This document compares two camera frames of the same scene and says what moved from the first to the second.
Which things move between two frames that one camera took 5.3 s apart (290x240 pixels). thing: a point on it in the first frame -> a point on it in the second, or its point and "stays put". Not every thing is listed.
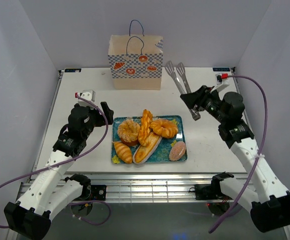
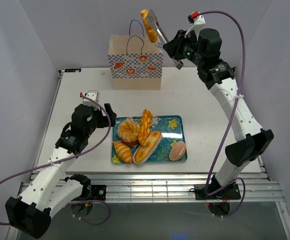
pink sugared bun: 177,150 stays put
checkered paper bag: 136,60 stays put
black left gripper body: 96,120 stays put
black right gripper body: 211,104 -> 186,49
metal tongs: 179,76 -> 154,23
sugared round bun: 128,131 stays put
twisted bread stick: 146,121 stays put
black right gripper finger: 194,98 -> 170,46
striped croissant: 123,152 stays put
